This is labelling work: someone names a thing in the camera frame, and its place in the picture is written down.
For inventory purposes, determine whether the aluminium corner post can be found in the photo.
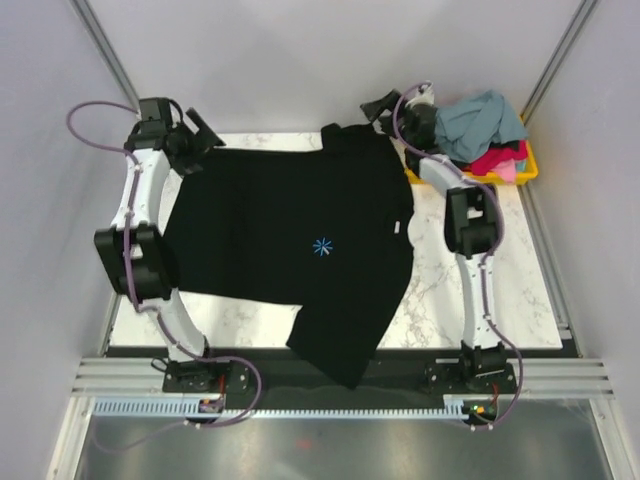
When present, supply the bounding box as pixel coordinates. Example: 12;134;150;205
70;0;139;106
521;0;600;125

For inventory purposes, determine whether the white slotted cable duct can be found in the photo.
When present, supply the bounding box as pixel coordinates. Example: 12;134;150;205
92;396;469;421

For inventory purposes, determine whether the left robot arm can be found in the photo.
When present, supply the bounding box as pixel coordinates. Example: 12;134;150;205
94;97;225;393

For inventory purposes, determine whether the aluminium frame rail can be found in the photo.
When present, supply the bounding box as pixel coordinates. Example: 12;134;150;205
71;358;613;399

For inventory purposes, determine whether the grey blue t shirt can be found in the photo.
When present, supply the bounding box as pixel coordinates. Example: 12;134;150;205
434;90;528;163

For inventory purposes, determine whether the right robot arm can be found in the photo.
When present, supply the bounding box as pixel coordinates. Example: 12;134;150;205
360;82;518;394

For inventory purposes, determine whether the red t shirt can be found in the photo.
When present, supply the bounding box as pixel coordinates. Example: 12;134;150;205
469;140;528;176

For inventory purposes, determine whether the left aluminium corner post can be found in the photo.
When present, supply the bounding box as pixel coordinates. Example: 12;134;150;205
70;0;139;106

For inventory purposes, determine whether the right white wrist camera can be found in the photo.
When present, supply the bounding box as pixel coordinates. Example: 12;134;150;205
407;82;435;107

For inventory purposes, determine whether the yellow plastic bin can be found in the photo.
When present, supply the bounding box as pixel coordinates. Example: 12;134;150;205
399;130;537;189

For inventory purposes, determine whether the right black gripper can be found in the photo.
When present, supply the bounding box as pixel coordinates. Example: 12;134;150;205
359;90;414;149

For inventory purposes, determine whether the black t shirt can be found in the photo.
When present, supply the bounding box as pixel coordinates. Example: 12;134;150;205
164;124;414;389

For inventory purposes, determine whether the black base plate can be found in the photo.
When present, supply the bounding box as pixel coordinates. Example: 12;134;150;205
152;348;517;409

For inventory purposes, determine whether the pink t shirt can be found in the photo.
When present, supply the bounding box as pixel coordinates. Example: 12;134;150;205
492;159;517;184

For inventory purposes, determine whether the right aluminium corner post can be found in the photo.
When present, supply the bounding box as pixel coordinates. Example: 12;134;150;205
521;0;600;125

